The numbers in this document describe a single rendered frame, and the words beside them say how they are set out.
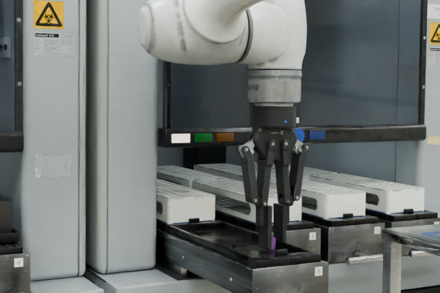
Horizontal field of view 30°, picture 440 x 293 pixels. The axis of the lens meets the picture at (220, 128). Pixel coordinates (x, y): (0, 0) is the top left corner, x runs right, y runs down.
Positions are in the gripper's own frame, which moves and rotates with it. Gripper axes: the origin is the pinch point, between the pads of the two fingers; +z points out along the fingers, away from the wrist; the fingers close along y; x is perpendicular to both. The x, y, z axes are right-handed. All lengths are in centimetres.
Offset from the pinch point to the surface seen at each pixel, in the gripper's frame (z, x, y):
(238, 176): -2, -51, -21
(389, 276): 10.7, 2.1, -23.4
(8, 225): 0.2, -18.9, 39.8
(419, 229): 2.4, 3.0, -29.2
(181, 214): 1.0, -21.7, 7.0
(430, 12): -39, -20, -51
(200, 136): -14.0, -17.5, 5.2
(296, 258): 2.7, 12.8, 3.3
